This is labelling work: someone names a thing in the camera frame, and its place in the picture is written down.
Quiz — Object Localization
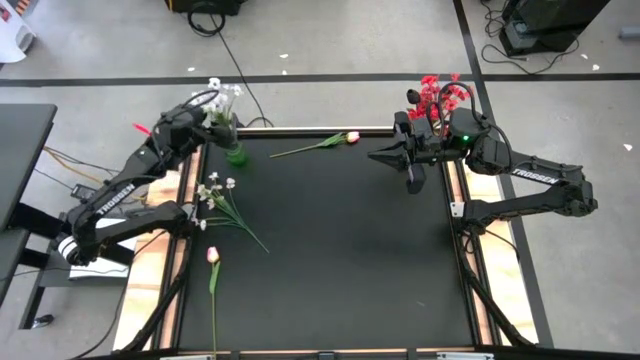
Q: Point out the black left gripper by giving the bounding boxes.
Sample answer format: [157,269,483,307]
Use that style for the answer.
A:
[162,105,240,151]

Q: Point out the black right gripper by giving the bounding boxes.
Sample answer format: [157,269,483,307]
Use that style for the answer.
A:
[368,109,454,171]

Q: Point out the white artificial flower bunch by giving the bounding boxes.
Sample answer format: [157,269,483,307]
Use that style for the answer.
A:
[192,76,246,151]

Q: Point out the thin white blossom spray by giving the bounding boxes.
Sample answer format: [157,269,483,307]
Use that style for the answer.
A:
[189,171,272,255]

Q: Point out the green glass vase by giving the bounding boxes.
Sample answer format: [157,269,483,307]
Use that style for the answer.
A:
[224,141,250,168]

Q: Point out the pink tulip with green stem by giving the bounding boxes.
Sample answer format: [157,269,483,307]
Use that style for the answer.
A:
[206,246,222,351]
[269,130,361,159]

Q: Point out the black case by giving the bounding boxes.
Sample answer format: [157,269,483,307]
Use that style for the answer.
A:
[164,0,247,16]

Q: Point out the black power brick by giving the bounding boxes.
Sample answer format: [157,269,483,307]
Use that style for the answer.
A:
[71,183,99,201]

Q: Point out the white flat box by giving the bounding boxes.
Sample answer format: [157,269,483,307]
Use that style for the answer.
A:
[68,217,142,280]

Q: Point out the black desk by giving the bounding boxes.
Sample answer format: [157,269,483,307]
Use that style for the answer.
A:
[0,103,137,331]

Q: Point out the black equipment cabinet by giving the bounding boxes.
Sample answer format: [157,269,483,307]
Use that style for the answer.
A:
[498,0,612,58]

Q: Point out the white machine housing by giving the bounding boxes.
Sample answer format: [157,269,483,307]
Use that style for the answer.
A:
[0,0,37,65]

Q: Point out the black floor cable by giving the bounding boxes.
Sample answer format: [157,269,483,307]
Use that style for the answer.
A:
[187,10,275,129]

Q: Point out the tangled black cables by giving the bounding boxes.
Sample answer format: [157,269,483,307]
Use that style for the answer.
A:
[479,0,582,76]

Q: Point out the orange cable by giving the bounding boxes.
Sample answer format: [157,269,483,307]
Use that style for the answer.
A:
[42,145,121,196]

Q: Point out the black metal table frame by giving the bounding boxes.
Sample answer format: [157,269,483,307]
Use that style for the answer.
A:
[117,125,541,354]

